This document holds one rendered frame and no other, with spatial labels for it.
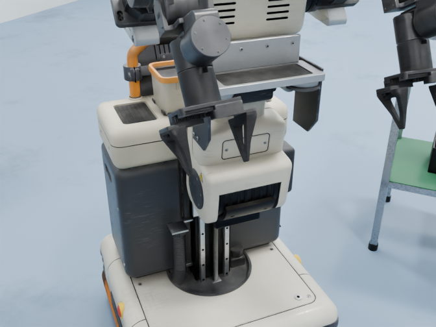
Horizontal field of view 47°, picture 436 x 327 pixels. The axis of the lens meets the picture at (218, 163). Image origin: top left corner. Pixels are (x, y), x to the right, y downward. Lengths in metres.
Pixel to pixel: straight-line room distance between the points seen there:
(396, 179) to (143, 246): 1.07
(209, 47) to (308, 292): 1.08
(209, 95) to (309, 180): 2.02
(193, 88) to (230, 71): 0.32
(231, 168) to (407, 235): 1.40
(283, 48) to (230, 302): 0.80
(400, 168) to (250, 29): 1.29
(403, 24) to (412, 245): 1.53
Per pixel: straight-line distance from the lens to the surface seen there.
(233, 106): 0.77
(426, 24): 0.96
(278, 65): 1.12
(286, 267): 1.71
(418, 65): 0.99
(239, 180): 1.18
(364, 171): 2.90
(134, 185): 1.45
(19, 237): 2.46
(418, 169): 2.25
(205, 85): 0.76
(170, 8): 0.78
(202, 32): 0.70
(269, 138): 1.22
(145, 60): 1.62
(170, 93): 1.41
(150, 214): 1.51
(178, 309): 1.57
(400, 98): 0.95
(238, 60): 1.08
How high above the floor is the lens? 1.38
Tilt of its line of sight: 29 degrees down
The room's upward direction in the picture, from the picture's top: straight up
